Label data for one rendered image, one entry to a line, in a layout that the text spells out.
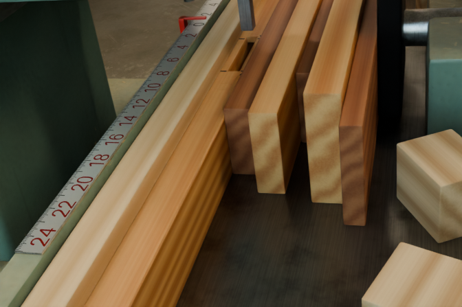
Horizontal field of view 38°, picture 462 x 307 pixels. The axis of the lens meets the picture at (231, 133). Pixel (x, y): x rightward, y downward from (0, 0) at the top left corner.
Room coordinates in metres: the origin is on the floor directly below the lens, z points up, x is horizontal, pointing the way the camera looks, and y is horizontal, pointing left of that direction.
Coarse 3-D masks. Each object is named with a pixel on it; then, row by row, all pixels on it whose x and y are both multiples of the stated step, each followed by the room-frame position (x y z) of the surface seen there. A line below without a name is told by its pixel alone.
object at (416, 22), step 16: (384, 0) 0.38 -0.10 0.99; (400, 0) 0.37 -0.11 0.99; (384, 16) 0.38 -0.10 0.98; (400, 16) 0.37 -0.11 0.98; (416, 16) 0.41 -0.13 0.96; (432, 16) 0.40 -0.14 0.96; (448, 16) 0.40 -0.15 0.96; (384, 32) 0.38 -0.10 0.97; (400, 32) 0.37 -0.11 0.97; (416, 32) 0.40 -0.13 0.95; (384, 48) 0.38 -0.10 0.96; (400, 48) 0.37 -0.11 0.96; (384, 64) 0.38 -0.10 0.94; (400, 64) 0.37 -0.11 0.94; (384, 80) 0.38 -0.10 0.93; (400, 80) 0.37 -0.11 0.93; (384, 96) 0.38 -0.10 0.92; (400, 96) 0.37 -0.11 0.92; (384, 112) 0.38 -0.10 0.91; (400, 112) 0.37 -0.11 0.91
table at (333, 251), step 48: (384, 144) 0.35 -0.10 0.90; (240, 192) 0.32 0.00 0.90; (288, 192) 0.32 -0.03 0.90; (384, 192) 0.30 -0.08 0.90; (240, 240) 0.28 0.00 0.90; (288, 240) 0.27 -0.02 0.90; (336, 240) 0.27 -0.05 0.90; (384, 240) 0.26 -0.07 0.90; (432, 240) 0.26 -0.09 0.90; (192, 288) 0.25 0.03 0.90; (240, 288) 0.24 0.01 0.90; (288, 288) 0.24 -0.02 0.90; (336, 288) 0.23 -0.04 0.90
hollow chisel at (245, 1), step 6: (240, 0) 0.45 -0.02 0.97; (246, 0) 0.45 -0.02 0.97; (252, 0) 0.46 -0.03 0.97; (240, 6) 0.45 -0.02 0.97; (246, 6) 0.45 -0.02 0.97; (252, 6) 0.46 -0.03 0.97; (240, 12) 0.45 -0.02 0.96; (246, 12) 0.45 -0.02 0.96; (252, 12) 0.45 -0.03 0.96; (240, 18) 0.45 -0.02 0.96; (246, 18) 0.45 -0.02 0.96; (252, 18) 0.45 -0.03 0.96; (246, 24) 0.45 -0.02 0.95; (252, 24) 0.45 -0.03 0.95; (246, 30) 0.45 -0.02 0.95; (252, 30) 0.45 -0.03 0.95
